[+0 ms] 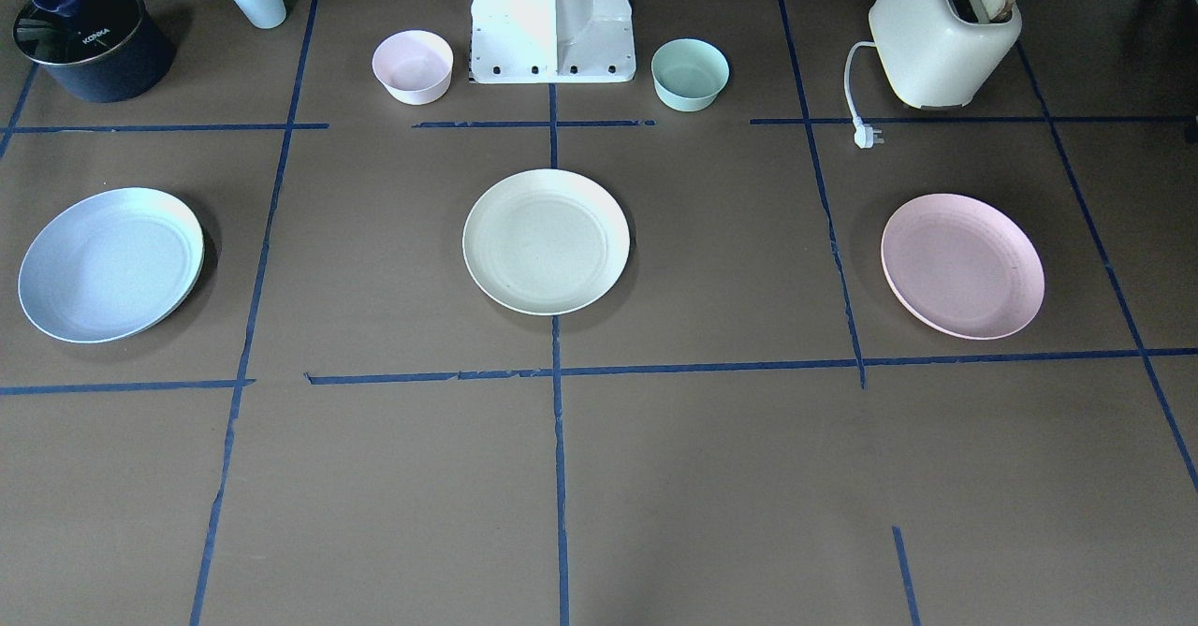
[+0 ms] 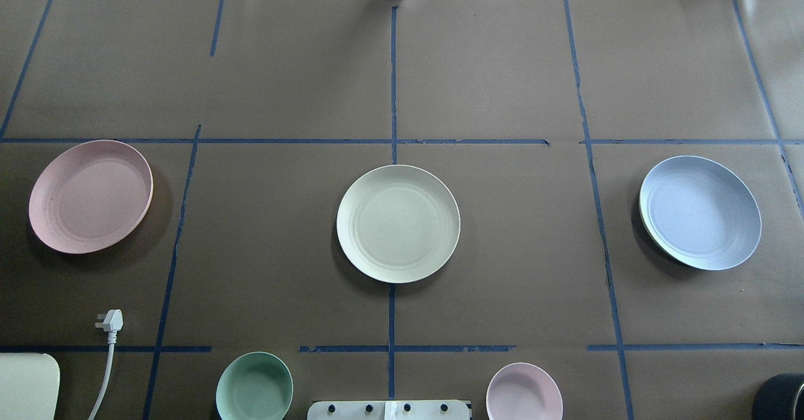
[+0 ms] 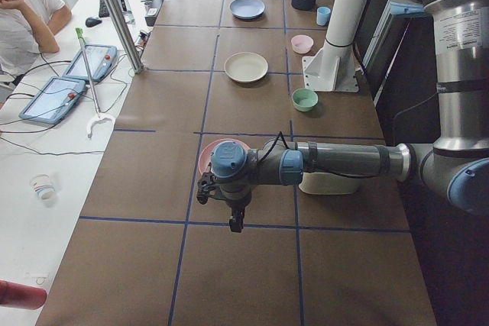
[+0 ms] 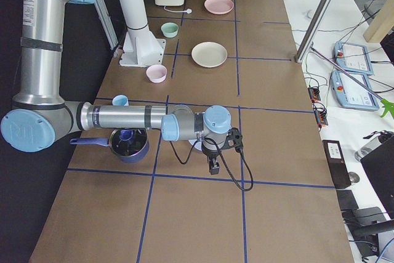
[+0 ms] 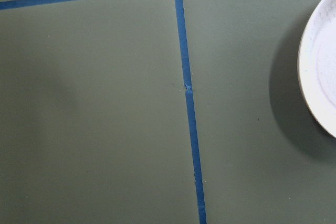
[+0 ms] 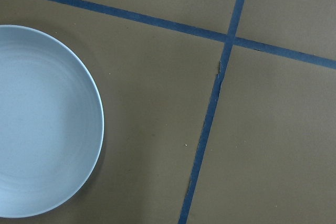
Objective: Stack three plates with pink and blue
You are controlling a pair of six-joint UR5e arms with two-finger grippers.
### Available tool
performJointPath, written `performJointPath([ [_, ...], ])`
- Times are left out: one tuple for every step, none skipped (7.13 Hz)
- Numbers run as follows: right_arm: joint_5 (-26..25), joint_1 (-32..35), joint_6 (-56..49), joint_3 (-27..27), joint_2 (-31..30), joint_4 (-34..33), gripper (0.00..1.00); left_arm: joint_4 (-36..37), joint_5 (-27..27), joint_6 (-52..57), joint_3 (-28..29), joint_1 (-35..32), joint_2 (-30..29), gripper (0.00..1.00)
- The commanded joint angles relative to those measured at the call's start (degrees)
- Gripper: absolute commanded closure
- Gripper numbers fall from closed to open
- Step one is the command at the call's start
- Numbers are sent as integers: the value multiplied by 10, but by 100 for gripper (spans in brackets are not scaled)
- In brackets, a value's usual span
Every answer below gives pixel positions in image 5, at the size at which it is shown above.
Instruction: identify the pink plate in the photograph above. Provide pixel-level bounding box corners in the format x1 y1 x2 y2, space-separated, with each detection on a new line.
297 0 335 137

